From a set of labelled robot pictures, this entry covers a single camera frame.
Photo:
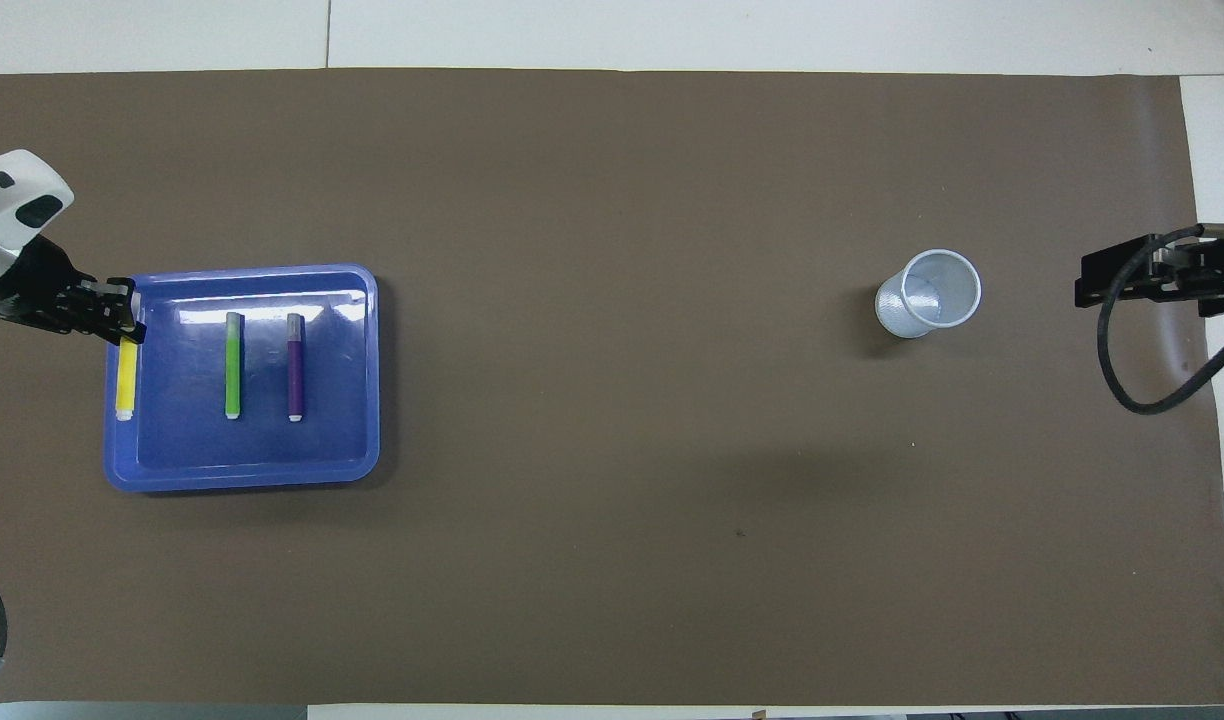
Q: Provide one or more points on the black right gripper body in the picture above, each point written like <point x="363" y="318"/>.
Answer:
<point x="1212" y="275"/>

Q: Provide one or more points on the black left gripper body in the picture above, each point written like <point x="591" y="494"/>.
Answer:
<point x="37" y="290"/>

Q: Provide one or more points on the yellow marker pen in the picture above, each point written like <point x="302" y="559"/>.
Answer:
<point x="126" y="385"/>

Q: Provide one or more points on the green marker pen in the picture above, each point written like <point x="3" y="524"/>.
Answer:
<point x="233" y="370"/>

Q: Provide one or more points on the purple marker pen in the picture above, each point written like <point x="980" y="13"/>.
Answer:
<point x="296" y="375"/>

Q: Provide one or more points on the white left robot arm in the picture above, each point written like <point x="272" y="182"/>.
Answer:
<point x="12" y="190"/>

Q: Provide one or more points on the blue plastic tray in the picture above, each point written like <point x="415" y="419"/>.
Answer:
<point x="252" y="450"/>

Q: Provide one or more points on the translucent plastic cup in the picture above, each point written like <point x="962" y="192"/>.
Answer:
<point x="922" y="300"/>

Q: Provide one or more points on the brown table mat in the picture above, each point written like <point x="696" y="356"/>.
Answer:
<point x="612" y="500"/>

